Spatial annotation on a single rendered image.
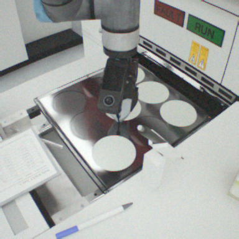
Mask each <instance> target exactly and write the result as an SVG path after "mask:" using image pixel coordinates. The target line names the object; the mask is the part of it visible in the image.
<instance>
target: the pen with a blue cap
mask: <svg viewBox="0 0 239 239"><path fill-rule="evenodd" d="M130 205H133V202H130V203H128V204H124V205H120V206H119V207H117V208H115V209H112V210H110V211H107V212H106V213H103V214H101V215H98V216H97V217H95V218H94V217H93V218H92V219H89V220H87V221H85V222H83V223H80V224H78V225H77V226H73V227H70V228H68V229H67V230H64V231H61V232H59V233H56V234H55V236H56V238H57V239H59V238H63V237H65V236H67V235H69V234H72V233H75V232H77V231H79V230H81V229H84V228H87V227H88V226H91V225H94V224H96V223H98V222H100V221H103V220H104V219H106V218H108V217H112V216H113V215H115V214H118V213H120V212H122V211H124V210H125V209H127V208H128V207H129V206H130Z"/></svg>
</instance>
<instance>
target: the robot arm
mask: <svg viewBox="0 0 239 239"><path fill-rule="evenodd" d="M140 3H141V0H33V8H34V12H35V16H36V18H37V20H38V21H39V22H44V23H49V22H53V23H60V22H68V21H85V20H101V29H99V30H98V31H99V33H101V34H102V36H101V39H102V44H103V53H104V54H105V55H106V56H109V58H108V59H107V61H106V66H105V68H104V70H103V72H104V74H103V76H102V77H101V81H102V83H100V85H99V95H98V104H97V107H98V109H99V110H100V111H101V112H102V113H108V114H110V115H111V116H112V117H113V118H114V119H115V120H116V121H117V122H122V121H123V120H124V119H126V118H127V117H128V116H129V114H130V113H131V112H132V111H133V110H134V107H135V106H136V104H137V102H138V98H139V92H138V90H139V87H136V86H135V84H136V82H137V79H138V59H132V58H131V57H132V56H134V55H136V52H137V48H138V44H139V18H140ZM133 61H136V63H134V62H133ZM119 113H120V116H119Z"/></svg>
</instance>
